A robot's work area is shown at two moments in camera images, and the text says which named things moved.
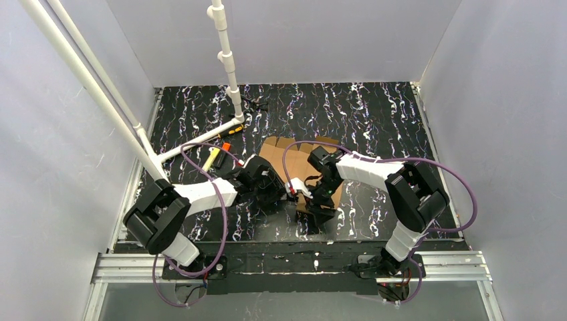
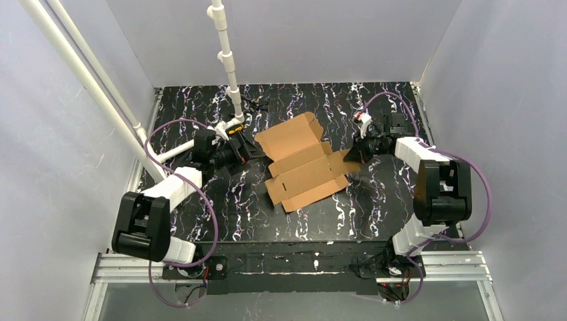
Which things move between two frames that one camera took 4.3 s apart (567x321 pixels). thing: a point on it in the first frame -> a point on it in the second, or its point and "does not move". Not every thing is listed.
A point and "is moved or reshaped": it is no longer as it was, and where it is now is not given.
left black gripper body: [275, 189] -> [239, 150]
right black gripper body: [319, 208] -> [362, 147]
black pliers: [254, 104] does not move
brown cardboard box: [297, 165] is moved or reshaped
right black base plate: [380, 267] does not move
